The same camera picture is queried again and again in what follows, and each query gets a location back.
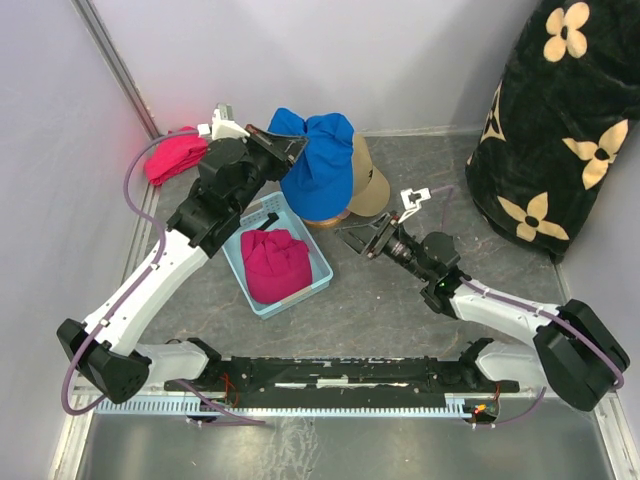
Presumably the aluminium corner profile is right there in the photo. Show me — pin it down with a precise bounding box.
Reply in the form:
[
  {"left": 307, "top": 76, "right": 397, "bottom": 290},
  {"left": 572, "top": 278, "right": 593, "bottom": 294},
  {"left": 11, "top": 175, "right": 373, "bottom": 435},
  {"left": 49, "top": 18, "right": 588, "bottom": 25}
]
[{"left": 71, "top": 0, "right": 161, "bottom": 139}]

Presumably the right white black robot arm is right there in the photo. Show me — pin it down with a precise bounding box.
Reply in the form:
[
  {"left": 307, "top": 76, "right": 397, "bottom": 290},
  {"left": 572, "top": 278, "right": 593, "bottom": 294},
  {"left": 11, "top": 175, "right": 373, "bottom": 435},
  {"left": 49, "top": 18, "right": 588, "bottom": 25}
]
[{"left": 336, "top": 213, "right": 630, "bottom": 412}]

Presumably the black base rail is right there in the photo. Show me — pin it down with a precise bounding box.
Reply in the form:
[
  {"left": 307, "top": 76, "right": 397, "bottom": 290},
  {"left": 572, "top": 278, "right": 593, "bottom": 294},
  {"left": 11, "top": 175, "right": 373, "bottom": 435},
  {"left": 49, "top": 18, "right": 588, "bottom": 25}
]
[{"left": 189, "top": 356, "right": 519, "bottom": 408}]

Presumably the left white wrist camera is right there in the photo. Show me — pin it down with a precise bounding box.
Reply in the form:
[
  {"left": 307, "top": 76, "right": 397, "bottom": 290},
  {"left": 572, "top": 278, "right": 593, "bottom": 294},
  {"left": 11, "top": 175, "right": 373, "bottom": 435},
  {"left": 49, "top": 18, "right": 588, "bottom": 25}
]
[{"left": 197, "top": 103, "right": 249, "bottom": 141}]

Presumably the light blue cable duct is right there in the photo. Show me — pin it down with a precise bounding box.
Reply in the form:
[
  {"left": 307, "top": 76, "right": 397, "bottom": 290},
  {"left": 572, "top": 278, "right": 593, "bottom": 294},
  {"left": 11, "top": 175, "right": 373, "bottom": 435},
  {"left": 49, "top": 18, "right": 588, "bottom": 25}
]
[{"left": 94, "top": 394, "right": 473, "bottom": 419}]

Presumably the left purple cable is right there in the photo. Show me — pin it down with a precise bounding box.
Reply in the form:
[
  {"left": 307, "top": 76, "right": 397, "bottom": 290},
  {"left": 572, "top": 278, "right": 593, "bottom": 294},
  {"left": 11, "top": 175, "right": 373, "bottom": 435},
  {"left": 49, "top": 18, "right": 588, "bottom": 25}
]
[{"left": 60, "top": 128, "right": 266, "bottom": 426}]

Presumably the wooden hat stand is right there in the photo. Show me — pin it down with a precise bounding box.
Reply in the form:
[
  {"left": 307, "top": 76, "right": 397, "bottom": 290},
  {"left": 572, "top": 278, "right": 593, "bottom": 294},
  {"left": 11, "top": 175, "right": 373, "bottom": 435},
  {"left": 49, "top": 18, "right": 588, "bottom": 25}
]
[{"left": 303, "top": 209, "right": 350, "bottom": 229}]

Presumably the light blue plastic basket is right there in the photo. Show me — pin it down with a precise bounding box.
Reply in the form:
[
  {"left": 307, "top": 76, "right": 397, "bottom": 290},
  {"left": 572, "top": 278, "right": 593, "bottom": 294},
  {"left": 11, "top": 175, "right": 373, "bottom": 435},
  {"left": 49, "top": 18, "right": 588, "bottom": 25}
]
[{"left": 222, "top": 191, "right": 333, "bottom": 320}]

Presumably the colourful cap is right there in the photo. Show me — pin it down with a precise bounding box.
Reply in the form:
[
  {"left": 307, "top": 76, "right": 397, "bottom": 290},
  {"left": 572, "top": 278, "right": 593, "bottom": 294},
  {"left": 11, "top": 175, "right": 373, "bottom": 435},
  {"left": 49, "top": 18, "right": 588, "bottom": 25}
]
[{"left": 268, "top": 107, "right": 354, "bottom": 222}]

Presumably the red cloth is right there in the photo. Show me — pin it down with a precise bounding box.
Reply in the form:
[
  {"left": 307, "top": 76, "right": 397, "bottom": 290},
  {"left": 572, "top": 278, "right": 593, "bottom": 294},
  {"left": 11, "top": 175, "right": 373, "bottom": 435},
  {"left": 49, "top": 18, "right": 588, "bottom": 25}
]
[{"left": 144, "top": 126, "right": 208, "bottom": 186}]

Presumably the black floral blanket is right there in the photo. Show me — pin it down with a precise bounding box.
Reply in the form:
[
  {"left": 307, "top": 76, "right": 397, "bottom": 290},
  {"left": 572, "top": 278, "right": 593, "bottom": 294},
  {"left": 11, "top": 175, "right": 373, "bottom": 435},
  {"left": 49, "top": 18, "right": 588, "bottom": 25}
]
[{"left": 465, "top": 1, "right": 639, "bottom": 263}]

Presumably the tan cap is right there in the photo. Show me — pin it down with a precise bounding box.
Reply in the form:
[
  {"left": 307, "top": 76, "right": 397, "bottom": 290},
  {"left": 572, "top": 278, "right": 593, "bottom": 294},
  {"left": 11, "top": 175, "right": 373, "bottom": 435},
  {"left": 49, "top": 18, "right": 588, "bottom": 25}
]
[{"left": 347, "top": 134, "right": 391, "bottom": 217}]

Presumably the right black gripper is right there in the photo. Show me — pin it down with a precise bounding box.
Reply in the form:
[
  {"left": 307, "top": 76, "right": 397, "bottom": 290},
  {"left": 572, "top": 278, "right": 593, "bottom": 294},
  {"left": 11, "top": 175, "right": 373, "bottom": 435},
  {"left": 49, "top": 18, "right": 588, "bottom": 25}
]
[{"left": 331, "top": 211, "right": 431, "bottom": 283}]

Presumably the magenta cap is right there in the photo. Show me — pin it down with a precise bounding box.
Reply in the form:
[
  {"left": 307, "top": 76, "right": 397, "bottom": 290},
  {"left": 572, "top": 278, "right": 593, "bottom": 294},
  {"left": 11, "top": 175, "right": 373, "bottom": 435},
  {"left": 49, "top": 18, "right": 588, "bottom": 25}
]
[{"left": 240, "top": 229, "right": 312, "bottom": 304}]

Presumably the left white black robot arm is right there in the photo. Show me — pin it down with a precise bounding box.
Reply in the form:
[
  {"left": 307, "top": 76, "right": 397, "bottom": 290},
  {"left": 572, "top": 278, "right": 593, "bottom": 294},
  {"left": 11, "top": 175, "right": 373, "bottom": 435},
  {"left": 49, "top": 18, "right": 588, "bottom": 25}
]
[{"left": 57, "top": 124, "right": 308, "bottom": 404}]

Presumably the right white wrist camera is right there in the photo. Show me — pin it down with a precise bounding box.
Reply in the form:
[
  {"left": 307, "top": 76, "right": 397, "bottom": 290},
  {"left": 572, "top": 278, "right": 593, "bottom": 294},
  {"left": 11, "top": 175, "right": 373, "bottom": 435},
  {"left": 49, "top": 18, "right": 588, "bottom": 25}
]
[{"left": 398, "top": 188, "right": 431, "bottom": 224}]

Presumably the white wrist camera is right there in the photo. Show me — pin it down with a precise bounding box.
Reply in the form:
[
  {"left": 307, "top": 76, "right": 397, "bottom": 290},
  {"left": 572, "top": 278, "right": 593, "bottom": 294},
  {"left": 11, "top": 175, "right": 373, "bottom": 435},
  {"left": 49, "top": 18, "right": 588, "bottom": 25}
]
[
  {"left": 197, "top": 103, "right": 249, "bottom": 141},
  {"left": 398, "top": 188, "right": 431, "bottom": 224}
]

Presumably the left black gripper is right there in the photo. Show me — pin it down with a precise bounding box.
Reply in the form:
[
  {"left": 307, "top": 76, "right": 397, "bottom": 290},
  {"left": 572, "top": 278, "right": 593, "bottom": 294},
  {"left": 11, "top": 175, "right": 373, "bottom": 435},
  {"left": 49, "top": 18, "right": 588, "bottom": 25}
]
[{"left": 230, "top": 124, "right": 310, "bottom": 215}]

